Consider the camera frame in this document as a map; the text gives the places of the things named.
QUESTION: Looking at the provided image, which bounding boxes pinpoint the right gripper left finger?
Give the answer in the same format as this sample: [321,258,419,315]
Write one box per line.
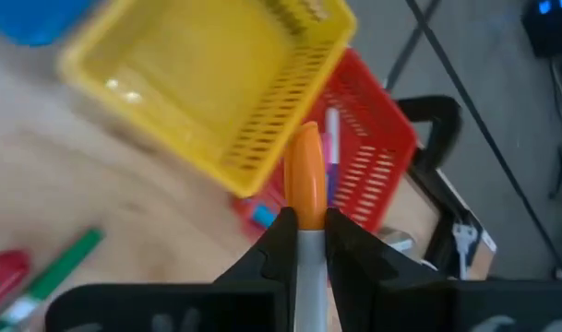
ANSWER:
[213,206,301,332]

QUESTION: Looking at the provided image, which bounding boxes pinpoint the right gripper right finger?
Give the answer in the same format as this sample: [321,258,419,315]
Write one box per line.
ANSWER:
[324,207,444,332]

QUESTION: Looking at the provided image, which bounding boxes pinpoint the orange cap whiteboard marker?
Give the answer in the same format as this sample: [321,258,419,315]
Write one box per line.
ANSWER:
[283,120,330,332]

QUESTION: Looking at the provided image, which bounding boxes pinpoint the pink cap whiteboard marker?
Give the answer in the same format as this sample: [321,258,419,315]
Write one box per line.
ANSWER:
[320,132,333,174]

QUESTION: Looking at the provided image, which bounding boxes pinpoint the purple cap whiteboard marker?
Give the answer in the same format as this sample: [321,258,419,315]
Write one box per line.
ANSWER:
[324,106,341,207]

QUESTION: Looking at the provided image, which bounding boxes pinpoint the red plastic basket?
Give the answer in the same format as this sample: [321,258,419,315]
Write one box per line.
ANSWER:
[229,47,419,243]

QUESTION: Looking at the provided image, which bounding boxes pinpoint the black table clamp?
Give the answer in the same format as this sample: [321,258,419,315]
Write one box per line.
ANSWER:
[394,94,464,174]

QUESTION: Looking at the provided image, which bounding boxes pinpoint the yellow plastic basket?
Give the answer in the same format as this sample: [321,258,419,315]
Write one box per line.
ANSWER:
[56,0,359,199]

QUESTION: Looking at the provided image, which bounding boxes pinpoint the green cap whiteboard marker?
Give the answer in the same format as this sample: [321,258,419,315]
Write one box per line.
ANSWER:
[0,226,106,332]

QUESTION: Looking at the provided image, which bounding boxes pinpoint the black device blue lights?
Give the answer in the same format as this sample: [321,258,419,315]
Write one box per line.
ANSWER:
[521,0,562,59]

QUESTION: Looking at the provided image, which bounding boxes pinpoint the blue plastic basket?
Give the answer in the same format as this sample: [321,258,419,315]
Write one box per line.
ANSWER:
[0,0,95,47]

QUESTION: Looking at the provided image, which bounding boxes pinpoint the black aluminium table frame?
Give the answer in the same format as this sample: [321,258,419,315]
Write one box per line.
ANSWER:
[407,156,498,283]

